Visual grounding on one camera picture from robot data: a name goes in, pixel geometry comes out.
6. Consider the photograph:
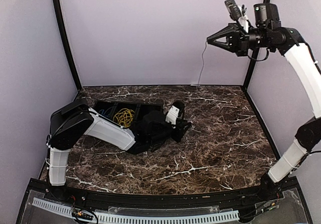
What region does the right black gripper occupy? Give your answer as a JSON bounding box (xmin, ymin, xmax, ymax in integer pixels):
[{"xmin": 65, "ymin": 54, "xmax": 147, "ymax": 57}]
[{"xmin": 208, "ymin": 23, "xmax": 275, "ymax": 56}]

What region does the black three-compartment bin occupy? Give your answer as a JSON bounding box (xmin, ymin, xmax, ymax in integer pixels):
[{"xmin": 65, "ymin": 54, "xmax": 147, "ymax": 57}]
[{"xmin": 93, "ymin": 100, "xmax": 163, "ymax": 128}]

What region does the yellow cable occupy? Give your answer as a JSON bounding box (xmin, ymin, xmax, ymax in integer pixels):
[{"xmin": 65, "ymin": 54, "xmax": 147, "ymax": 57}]
[{"xmin": 112, "ymin": 108, "xmax": 135, "ymax": 128}]

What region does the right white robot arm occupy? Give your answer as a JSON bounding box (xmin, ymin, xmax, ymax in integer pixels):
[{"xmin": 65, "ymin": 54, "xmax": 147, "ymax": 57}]
[{"xmin": 206, "ymin": 0, "xmax": 320, "ymax": 201}]

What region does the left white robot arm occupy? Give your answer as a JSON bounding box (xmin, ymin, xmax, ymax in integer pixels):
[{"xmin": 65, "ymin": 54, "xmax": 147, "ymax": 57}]
[{"xmin": 46, "ymin": 98, "xmax": 192, "ymax": 202}]

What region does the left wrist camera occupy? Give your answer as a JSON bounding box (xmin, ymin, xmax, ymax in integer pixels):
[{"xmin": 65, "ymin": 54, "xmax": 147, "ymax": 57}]
[{"xmin": 165, "ymin": 100, "xmax": 185, "ymax": 129}]

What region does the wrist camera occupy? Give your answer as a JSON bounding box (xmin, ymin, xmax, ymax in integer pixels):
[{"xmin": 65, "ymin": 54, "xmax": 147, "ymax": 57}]
[
  {"xmin": 165, "ymin": 100, "xmax": 185, "ymax": 129},
  {"xmin": 224, "ymin": 0, "xmax": 251, "ymax": 33}
]

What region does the grey cable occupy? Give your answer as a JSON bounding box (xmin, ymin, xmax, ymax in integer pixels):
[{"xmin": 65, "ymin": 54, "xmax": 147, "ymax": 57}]
[{"xmin": 198, "ymin": 40, "xmax": 208, "ymax": 85}]

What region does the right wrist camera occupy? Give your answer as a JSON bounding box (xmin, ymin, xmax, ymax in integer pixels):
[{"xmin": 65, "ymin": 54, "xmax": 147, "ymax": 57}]
[{"xmin": 224, "ymin": 0, "xmax": 251, "ymax": 33}]

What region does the right black frame post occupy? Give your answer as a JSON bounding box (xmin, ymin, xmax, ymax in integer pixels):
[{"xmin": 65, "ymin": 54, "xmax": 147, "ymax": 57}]
[{"xmin": 242, "ymin": 0, "xmax": 273, "ymax": 89}]

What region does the black frame post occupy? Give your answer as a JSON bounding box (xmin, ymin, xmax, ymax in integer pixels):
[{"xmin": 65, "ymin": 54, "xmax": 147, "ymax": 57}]
[
  {"xmin": 52, "ymin": 0, "xmax": 82, "ymax": 91},
  {"xmin": 242, "ymin": 0, "xmax": 273, "ymax": 89}
]

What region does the black front rail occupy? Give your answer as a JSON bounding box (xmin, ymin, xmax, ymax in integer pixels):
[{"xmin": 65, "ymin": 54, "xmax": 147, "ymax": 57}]
[{"xmin": 45, "ymin": 183, "xmax": 266, "ymax": 209}]

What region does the left black frame post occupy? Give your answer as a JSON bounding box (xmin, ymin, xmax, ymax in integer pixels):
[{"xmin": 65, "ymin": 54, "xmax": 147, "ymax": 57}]
[{"xmin": 52, "ymin": 0, "xmax": 82, "ymax": 91}]

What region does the white slotted cable duct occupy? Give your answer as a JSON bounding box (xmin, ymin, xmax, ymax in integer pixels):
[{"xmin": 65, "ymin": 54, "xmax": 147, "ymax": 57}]
[{"xmin": 32, "ymin": 198, "xmax": 239, "ymax": 224}]

